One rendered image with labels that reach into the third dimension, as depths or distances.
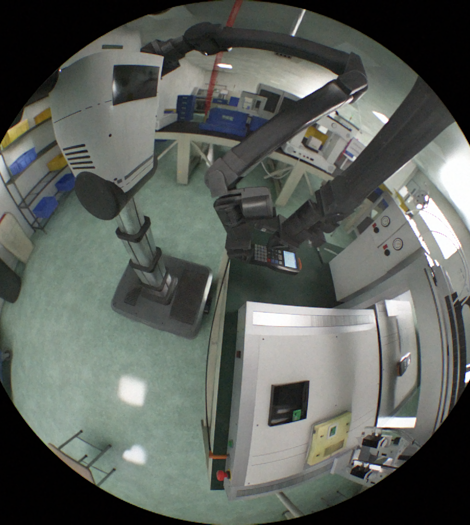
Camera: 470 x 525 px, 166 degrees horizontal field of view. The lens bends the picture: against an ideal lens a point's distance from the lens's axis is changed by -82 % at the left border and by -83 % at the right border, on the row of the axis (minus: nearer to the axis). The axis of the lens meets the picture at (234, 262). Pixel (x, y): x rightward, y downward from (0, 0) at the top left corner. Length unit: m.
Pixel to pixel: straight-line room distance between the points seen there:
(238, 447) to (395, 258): 0.75
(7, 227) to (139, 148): 2.33
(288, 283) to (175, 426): 1.30
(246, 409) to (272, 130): 0.62
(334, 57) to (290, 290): 0.76
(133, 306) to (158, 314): 0.18
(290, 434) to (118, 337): 1.27
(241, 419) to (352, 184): 0.56
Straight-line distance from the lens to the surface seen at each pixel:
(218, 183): 0.34
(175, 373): 1.30
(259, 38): 0.50
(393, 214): 0.72
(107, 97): 0.34
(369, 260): 0.73
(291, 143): 2.08
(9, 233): 2.61
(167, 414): 1.42
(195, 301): 1.06
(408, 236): 0.66
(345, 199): 0.33
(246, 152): 0.33
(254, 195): 0.34
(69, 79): 0.37
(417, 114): 0.27
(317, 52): 0.47
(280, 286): 0.65
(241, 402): 0.46
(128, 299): 1.15
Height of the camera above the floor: 1.27
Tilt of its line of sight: 57 degrees down
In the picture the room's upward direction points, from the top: 24 degrees clockwise
